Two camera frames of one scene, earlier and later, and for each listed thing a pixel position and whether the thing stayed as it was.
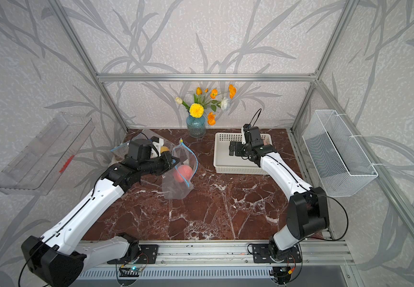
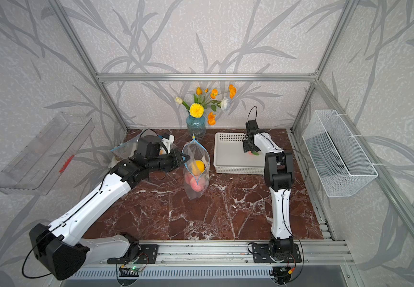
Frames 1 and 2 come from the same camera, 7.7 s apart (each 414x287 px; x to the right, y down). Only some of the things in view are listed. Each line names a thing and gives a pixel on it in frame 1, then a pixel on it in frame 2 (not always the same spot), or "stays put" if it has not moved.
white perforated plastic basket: (224, 163) stays put
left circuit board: (132, 271) stays put
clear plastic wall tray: (40, 168) stays put
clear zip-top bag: (177, 183) → (196, 169)
